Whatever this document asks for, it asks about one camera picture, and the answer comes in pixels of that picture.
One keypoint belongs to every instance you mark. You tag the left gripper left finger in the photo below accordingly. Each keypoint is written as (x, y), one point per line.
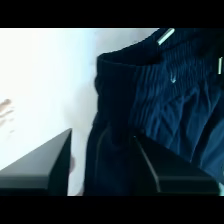
(40, 170)

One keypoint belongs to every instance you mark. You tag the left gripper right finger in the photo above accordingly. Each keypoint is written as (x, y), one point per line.
(176, 176)

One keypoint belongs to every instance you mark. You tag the navy blue pants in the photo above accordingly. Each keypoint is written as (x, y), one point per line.
(160, 100)

